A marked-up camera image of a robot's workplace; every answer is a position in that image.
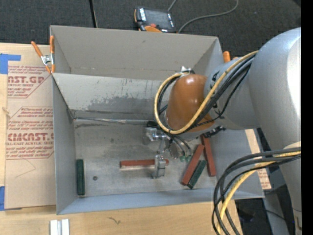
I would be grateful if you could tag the brown cardboard board, red print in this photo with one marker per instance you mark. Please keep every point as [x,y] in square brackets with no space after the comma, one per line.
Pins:
[29,121]

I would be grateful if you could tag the red-brown flat block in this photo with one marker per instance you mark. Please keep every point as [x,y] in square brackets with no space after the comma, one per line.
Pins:
[193,164]
[210,158]
[137,163]

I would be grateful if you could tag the grey metal bin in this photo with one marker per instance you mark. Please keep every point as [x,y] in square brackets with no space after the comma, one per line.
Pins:
[117,141]

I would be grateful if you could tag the black cylinder on white bracket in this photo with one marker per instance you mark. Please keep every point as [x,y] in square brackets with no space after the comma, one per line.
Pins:
[214,130]

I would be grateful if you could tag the dark green flat block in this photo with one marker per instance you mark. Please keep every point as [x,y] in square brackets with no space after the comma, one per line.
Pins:
[80,177]
[197,174]

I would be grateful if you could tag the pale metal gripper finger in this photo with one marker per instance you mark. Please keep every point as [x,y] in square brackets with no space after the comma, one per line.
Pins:
[149,135]
[160,168]

